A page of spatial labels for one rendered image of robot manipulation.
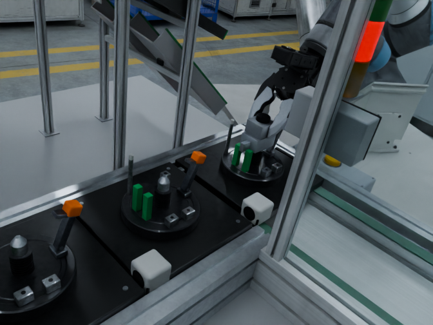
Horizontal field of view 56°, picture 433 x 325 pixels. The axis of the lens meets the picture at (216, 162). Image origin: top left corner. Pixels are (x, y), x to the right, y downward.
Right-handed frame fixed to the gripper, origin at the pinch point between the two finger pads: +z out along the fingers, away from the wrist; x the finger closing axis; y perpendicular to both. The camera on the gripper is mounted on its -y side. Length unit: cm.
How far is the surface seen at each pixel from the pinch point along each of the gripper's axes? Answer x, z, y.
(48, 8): 393, -27, 166
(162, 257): -10.1, 28.3, -18.8
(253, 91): 44, -20, 57
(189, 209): -5.2, 20.9, -12.6
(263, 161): -1.5, 5.1, 7.9
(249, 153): -1.9, 6.1, -0.6
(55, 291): -6.2, 38.2, -30.2
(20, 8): 397, -10, 144
